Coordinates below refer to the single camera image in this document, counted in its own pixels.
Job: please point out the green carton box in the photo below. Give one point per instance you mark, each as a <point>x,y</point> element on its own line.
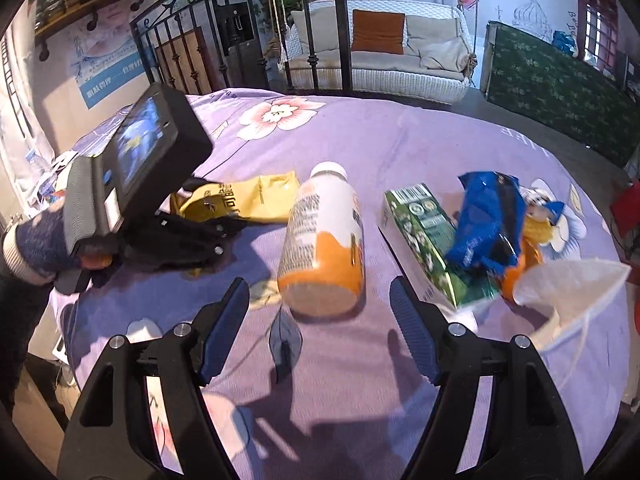
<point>419,234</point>

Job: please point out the black iron bed frame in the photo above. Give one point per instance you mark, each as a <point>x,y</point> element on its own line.
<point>200,46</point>

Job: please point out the purple floral bed sheet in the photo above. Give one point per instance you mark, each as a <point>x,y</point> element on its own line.
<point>354,406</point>

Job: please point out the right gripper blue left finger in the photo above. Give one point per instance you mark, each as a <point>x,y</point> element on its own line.
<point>220,323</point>

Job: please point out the yellow snack packet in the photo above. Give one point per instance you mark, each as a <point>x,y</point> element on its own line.
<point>262,199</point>

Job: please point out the orange juice bottle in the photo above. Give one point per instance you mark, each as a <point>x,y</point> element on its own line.
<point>321,272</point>

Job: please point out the blue snack wrapper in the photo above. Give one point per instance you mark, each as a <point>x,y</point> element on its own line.
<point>490,223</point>

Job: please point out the white wicker sofa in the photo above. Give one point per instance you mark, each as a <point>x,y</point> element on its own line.
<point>435,63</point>

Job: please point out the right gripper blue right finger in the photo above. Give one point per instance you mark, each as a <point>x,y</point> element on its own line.
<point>420,324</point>

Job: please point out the orange sofa cushion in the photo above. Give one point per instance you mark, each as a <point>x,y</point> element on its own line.
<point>379,32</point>

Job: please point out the white face mask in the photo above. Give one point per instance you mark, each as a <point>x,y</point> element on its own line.
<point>569,294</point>

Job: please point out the left gloved hand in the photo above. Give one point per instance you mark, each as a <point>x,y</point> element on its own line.
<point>34,251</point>

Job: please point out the red bag on floor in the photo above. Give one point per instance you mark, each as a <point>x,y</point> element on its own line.
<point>626,209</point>

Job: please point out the green patterned mattress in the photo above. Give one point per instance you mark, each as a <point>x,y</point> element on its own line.
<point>530,77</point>

